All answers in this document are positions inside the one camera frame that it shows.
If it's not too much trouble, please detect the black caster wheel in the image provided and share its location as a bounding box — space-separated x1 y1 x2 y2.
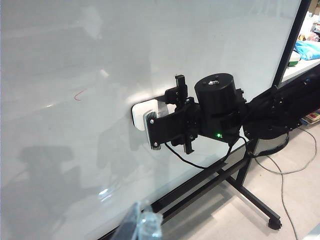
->
267 217 283 230

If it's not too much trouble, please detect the white and green box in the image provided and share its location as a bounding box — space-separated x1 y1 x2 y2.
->
285 50 301 68

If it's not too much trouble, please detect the white glass whiteboard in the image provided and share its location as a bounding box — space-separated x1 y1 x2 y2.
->
0 0 303 240

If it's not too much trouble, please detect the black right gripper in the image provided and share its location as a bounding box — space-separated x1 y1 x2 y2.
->
155 72 249 155

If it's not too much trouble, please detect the black sleeved arm cable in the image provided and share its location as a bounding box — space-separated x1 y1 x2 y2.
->
246 133 291 158

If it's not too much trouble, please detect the white table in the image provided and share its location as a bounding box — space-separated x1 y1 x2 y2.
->
280 56 320 84

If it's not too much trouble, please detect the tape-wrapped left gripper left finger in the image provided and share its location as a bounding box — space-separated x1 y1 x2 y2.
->
115 201 141 240

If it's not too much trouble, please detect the colourful wooden toy box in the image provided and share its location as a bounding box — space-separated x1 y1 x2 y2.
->
299 107 320 129

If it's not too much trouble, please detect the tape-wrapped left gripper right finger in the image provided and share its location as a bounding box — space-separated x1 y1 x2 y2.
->
138 199 164 240

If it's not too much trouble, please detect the thin black camera cable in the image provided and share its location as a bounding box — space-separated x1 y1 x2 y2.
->
163 135 249 170

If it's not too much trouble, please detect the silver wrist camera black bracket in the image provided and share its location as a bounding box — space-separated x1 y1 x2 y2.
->
142 103 191 153

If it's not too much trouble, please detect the grey floor cable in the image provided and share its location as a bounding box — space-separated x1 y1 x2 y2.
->
254 126 319 240

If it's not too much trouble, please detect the white whiteboard eraser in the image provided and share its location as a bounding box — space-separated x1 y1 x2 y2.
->
131 98 176 132

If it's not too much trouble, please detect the blue cloth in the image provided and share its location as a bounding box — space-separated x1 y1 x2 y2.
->
294 39 320 61

